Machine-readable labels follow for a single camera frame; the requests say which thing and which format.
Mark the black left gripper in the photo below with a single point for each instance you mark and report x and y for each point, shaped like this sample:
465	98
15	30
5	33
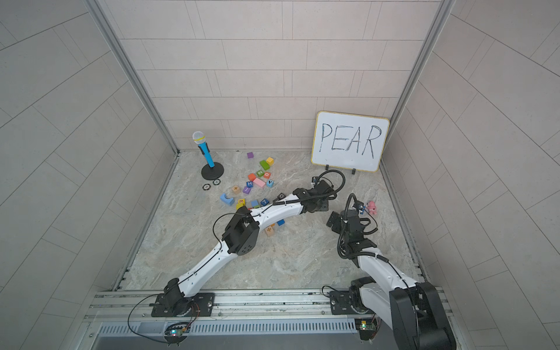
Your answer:
322	189

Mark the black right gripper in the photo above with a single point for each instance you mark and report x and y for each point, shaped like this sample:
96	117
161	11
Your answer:
356	210

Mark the yellow E block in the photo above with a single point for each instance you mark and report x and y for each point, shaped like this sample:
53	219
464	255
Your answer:
240	203

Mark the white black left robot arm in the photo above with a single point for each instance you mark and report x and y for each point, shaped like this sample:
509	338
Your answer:
240	238

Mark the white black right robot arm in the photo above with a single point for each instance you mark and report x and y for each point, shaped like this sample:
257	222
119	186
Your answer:
412	310

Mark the pink pig toy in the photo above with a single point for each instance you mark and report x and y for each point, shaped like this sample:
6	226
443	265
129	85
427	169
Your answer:
371	208

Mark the green block at back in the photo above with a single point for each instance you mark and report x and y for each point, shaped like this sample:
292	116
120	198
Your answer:
264	164

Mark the pink block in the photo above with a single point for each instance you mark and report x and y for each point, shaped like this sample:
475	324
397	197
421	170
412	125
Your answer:
258	182

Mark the yellow framed whiteboard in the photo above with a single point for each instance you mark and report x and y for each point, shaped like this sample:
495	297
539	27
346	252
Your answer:
347	141

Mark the light blue arch block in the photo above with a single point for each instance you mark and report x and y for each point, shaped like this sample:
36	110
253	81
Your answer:
227	200

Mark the right circuit board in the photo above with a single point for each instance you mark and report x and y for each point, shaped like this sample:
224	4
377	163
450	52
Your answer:
367	328

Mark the circuit board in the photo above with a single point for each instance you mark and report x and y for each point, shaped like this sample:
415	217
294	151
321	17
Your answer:
176	333
367	328

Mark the blue toy microphone on stand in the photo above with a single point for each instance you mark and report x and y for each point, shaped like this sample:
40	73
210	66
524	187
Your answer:
212	170

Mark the left circuit board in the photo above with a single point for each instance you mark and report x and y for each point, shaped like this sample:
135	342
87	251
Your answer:
176	333

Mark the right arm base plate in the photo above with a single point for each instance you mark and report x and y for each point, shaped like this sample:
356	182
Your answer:
340	303

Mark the aluminium rail frame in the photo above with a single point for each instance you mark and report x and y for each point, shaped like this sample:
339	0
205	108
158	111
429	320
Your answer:
235	312

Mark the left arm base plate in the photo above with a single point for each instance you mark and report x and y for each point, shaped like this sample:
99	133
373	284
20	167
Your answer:
167	306

